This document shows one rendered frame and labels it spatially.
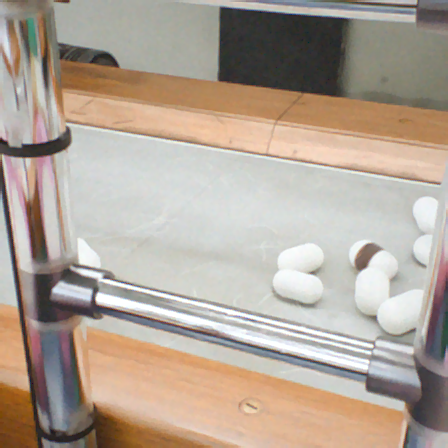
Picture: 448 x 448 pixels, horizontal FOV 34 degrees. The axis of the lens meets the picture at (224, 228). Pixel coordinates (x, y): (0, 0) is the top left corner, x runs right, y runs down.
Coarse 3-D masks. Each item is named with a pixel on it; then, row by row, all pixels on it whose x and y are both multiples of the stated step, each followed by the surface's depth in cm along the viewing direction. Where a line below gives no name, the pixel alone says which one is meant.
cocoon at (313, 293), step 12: (276, 276) 45; (288, 276) 45; (300, 276) 45; (312, 276) 45; (276, 288) 45; (288, 288) 45; (300, 288) 44; (312, 288) 44; (300, 300) 45; (312, 300) 44
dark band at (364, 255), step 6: (366, 246) 47; (372, 246) 47; (378, 246) 47; (360, 252) 47; (366, 252) 47; (372, 252) 47; (390, 252) 47; (354, 258) 48; (360, 258) 47; (366, 258) 47; (354, 264) 48; (360, 264) 47; (366, 264) 47; (360, 270) 48
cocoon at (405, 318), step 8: (400, 296) 42; (408, 296) 42; (416, 296) 42; (384, 304) 42; (392, 304) 42; (400, 304) 42; (408, 304) 42; (416, 304) 42; (384, 312) 42; (392, 312) 41; (400, 312) 41; (408, 312) 41; (416, 312) 42; (384, 320) 42; (392, 320) 41; (400, 320) 41; (408, 320) 41; (416, 320) 42; (384, 328) 42; (392, 328) 42; (400, 328) 41; (408, 328) 42
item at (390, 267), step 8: (352, 248) 48; (352, 256) 48; (376, 256) 47; (384, 256) 46; (392, 256) 47; (352, 264) 48; (376, 264) 46; (384, 264) 46; (392, 264) 46; (384, 272) 46; (392, 272) 46
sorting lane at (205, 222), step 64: (128, 192) 58; (192, 192) 59; (256, 192) 59; (320, 192) 59; (384, 192) 59; (0, 256) 50; (128, 256) 50; (192, 256) 50; (256, 256) 50; (320, 320) 44; (320, 384) 39
